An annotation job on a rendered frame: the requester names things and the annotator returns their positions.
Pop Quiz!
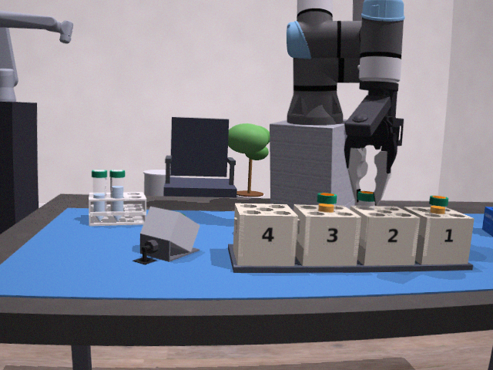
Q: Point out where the blue tube rack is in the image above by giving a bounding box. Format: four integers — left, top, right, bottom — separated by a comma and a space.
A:
482, 207, 493, 236

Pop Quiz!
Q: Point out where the blue bench mat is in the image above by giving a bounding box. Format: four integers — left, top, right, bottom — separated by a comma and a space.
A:
0, 208, 493, 300

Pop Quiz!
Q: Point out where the white tube rack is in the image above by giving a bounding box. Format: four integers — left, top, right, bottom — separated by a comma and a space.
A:
89, 192, 146, 226

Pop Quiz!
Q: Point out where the beige bucket adapter block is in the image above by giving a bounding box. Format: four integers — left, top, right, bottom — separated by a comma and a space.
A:
350, 206, 420, 266
233, 203, 298, 266
403, 207, 474, 265
293, 204, 361, 266

